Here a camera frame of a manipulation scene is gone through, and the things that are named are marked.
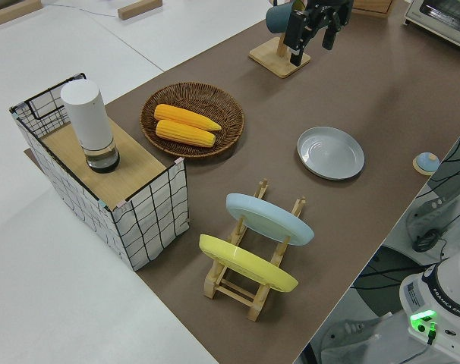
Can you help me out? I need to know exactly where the brown table mat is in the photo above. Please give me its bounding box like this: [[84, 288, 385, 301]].
[[23, 0, 460, 364]]

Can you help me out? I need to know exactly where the light blue plate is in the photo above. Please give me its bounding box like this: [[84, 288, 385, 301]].
[[225, 192, 316, 247]]

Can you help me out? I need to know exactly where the wooden basket lid board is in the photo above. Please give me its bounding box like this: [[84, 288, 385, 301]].
[[39, 120, 167, 202]]

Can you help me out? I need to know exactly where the yellow corn cob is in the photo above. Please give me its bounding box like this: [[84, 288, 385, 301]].
[[155, 119, 217, 148], [154, 103, 222, 132]]

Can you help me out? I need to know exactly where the wire and wood shelf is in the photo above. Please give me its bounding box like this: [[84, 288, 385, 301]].
[[8, 71, 191, 272]]

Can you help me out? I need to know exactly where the white toaster oven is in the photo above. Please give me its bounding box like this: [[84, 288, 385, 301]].
[[400, 0, 460, 54]]

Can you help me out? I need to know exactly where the blue service bell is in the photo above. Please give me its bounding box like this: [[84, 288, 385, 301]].
[[412, 151, 440, 176]]

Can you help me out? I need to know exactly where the dark blue mug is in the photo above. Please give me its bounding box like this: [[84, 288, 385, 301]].
[[265, 0, 307, 35]]

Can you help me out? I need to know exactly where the yellow plate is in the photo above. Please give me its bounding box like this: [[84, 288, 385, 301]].
[[198, 234, 300, 293]]

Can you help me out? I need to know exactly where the wooden mug tree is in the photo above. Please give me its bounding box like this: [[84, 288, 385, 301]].
[[248, 0, 312, 79]]

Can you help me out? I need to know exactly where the round wicker basket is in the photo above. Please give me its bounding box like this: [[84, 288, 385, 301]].
[[140, 81, 245, 157]]

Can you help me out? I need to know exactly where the wooden cabinet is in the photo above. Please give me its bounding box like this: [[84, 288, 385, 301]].
[[350, 0, 394, 19]]

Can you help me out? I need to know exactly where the gray plate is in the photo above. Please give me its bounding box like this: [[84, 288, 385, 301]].
[[297, 126, 366, 181]]

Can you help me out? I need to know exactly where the wooden plate rack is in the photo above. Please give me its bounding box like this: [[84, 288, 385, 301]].
[[203, 179, 307, 322]]

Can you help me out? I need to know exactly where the light wooden block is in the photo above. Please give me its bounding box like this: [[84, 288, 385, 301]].
[[0, 0, 43, 27], [117, 0, 163, 20]]

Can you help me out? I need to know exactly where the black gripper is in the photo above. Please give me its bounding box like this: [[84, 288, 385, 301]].
[[285, 0, 354, 67]]

